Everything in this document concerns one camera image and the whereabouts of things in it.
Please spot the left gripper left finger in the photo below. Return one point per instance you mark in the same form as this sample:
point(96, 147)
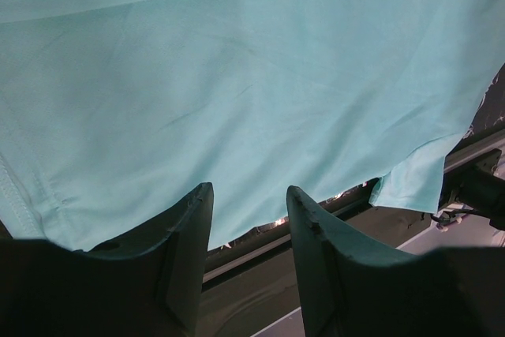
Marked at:
point(145, 282)

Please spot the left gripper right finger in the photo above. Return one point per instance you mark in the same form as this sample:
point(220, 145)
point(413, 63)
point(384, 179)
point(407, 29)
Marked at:
point(352, 285)

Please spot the teal t shirt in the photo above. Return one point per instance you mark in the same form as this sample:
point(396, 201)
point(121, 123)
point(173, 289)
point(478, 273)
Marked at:
point(113, 110)

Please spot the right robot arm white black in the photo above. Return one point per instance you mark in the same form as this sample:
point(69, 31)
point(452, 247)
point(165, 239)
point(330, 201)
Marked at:
point(473, 189)

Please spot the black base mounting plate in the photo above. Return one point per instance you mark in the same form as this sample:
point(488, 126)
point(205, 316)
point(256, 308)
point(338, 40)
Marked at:
point(250, 289)

